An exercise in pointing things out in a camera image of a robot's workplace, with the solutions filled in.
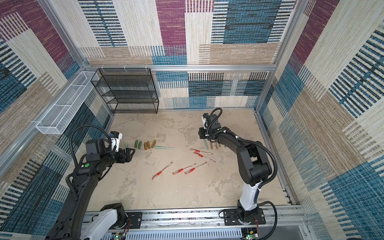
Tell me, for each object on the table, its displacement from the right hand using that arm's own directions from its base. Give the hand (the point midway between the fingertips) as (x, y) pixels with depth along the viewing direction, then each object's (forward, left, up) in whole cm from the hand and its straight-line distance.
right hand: (201, 133), depth 96 cm
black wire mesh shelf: (+35, +52, +9) cm, 63 cm away
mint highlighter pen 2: (-5, -3, -9) cm, 11 cm away
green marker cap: (-1, +44, -8) cm, 45 cm away
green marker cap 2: (-1, +41, -9) cm, 42 cm away
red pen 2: (-20, +13, -8) cm, 26 cm away
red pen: (-21, +25, -9) cm, 34 cm away
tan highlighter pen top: (-4, -12, -8) cm, 15 cm away
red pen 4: (-8, +1, -8) cm, 12 cm away
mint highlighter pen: (-5, +25, -8) cm, 27 cm away
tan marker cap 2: (-2, +35, -8) cm, 36 cm away
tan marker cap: (-3, +37, -7) cm, 38 cm away
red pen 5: (-12, -1, -8) cm, 15 cm away
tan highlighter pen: (-4, -7, -9) cm, 12 cm away
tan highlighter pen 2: (-4, -10, -8) cm, 13 cm away
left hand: (-15, +40, +10) cm, 44 cm away
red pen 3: (-18, +5, -9) cm, 21 cm away
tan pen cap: (-1, +32, -8) cm, 33 cm away
